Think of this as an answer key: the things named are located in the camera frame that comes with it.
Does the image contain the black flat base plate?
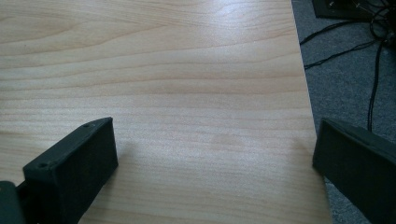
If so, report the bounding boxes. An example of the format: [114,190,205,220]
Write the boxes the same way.
[312,0,396,22]

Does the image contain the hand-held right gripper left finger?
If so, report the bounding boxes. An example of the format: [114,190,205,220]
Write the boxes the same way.
[21,117,120,224]

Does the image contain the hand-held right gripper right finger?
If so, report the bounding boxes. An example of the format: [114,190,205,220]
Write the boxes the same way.
[312,117,396,224]

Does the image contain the black cable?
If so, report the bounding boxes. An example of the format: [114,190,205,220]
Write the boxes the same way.
[304,39,379,70]
[367,41,385,133]
[299,19,372,47]

